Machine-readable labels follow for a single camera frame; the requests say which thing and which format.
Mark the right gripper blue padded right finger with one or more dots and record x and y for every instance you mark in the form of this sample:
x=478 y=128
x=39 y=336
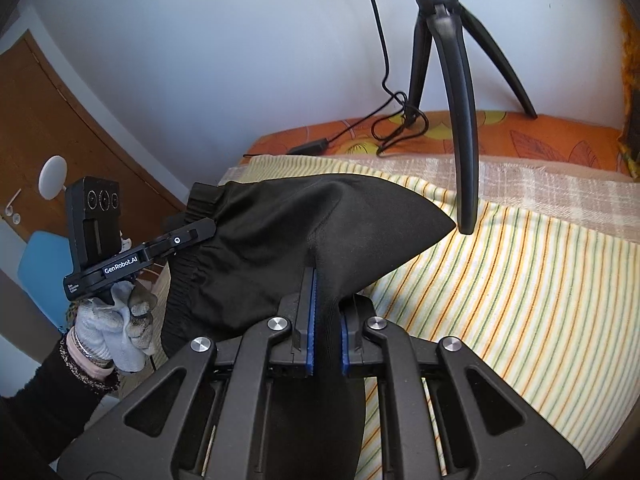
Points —
x=351 y=337

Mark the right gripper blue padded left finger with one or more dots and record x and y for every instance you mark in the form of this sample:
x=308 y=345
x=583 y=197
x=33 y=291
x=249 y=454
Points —
x=305 y=322

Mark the black pants with yellow stripes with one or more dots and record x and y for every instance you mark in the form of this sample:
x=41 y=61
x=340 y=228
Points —
x=352 y=230

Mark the black sleeved left forearm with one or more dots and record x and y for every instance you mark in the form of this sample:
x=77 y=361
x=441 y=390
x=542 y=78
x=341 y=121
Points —
x=43 y=418

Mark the gloved left hand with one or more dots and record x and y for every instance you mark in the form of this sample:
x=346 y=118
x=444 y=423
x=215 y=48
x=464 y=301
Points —
x=115 y=335

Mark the blue chair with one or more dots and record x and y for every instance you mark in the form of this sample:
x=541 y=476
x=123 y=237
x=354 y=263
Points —
x=46 y=260

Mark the brown wooden door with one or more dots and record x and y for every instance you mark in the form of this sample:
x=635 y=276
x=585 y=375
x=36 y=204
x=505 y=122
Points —
x=40 y=118

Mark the striped yellow bed sheet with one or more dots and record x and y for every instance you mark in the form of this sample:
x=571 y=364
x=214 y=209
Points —
x=552 y=307

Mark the checked beige blanket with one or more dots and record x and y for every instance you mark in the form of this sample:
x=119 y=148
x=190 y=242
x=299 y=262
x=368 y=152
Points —
x=593 y=198

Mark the black tripod stand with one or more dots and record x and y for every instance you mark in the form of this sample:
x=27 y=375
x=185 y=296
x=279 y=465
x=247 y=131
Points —
x=441 y=24

